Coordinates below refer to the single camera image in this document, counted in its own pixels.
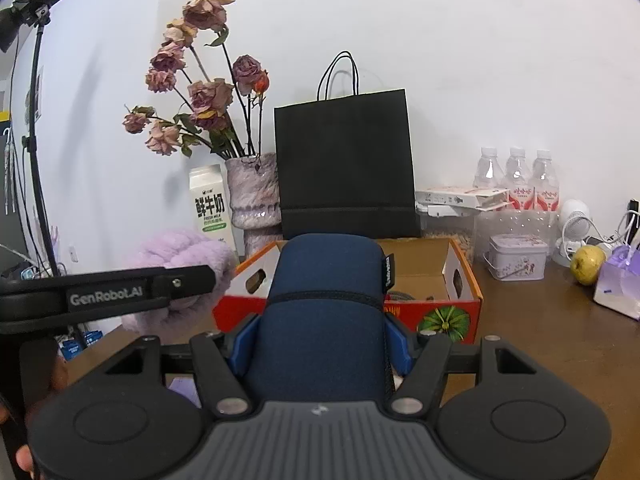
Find red cardboard box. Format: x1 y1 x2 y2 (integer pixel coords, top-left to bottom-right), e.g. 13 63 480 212
212 237 484 345

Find purple white carton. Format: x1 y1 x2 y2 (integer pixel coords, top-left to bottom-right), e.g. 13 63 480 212
593 246 640 321

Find black light stand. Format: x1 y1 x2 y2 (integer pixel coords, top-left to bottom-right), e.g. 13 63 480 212
22 7 67 279

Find white green milk carton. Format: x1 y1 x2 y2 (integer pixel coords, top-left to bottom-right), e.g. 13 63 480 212
188 164 240 262

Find yellow-green apple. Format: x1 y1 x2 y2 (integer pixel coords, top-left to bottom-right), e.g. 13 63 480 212
570 245 607 286

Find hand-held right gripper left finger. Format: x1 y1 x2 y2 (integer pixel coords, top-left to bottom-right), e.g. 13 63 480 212
102 314 261 416

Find flat white pink box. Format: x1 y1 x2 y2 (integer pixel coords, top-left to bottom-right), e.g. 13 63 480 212
415 186 511 212

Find white hanging clips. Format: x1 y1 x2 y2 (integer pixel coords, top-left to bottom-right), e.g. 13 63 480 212
2 127 16 216

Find purple fluffy plush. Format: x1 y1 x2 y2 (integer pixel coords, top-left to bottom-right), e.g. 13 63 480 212
120 228 238 333

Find red label water bottle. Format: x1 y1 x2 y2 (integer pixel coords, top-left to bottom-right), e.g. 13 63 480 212
529 150 560 248
503 147 532 241

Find white cable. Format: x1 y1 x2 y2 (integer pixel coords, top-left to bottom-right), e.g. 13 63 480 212
561 210 640 261

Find clear plastic food container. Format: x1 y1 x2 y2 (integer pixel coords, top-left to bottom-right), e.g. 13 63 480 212
416 204 477 263

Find clear water bottle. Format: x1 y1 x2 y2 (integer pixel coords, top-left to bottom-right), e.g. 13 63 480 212
473 147 505 256

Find mottled purple vase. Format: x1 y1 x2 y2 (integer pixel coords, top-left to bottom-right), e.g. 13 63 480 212
224 152 283 257

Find dried rose bouquet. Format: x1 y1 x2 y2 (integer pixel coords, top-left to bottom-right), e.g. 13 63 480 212
123 0 271 158

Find navy blue fabric case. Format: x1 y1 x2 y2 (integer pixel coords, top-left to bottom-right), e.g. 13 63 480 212
245 233 398 403

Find cluttered storage cart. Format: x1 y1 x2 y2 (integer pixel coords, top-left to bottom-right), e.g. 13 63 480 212
0 259 68 282

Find small white desk fan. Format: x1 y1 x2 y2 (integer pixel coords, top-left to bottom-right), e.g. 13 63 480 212
551 200 592 267

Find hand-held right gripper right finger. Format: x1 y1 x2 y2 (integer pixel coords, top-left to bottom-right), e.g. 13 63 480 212
382 310 538 416

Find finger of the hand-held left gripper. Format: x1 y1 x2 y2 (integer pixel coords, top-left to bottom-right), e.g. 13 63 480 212
150 264 217 306

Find small printed tin box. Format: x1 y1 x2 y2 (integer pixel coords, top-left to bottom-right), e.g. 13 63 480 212
487 234 549 282

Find person's left hand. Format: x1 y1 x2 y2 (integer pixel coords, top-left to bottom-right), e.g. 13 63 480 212
0 359 70 480

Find black paper bag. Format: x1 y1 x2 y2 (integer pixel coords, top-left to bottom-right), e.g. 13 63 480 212
273 51 422 241

